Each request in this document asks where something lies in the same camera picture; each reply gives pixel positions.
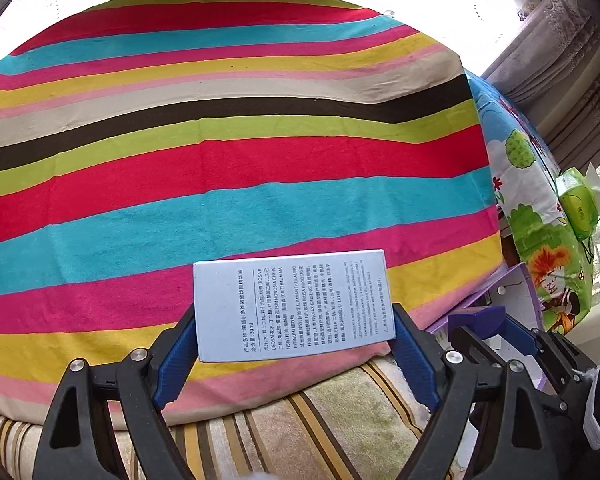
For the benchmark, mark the rainbow striped blanket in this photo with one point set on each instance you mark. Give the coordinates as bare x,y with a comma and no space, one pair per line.
230,160

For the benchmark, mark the blue floral bedsheet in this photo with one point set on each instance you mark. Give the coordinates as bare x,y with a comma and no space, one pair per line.
525,200

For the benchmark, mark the beige patterned drape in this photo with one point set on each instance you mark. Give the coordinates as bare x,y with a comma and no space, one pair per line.
560,60

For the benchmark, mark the pale box with fine text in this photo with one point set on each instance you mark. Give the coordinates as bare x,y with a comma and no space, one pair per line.
290,305

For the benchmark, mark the purple cardboard box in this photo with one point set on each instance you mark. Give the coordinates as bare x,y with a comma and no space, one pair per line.
517,285

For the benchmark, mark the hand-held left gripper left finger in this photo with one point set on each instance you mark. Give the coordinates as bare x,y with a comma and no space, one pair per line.
177,360

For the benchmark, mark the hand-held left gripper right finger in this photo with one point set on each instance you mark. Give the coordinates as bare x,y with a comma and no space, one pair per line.
417,362

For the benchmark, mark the green tissue pack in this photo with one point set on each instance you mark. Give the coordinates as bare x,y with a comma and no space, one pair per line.
577,205

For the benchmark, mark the beige striped velvet cushion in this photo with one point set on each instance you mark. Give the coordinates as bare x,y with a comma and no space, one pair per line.
330,425

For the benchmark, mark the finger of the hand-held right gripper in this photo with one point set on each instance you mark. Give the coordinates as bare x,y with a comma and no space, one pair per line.
477,321
472,342

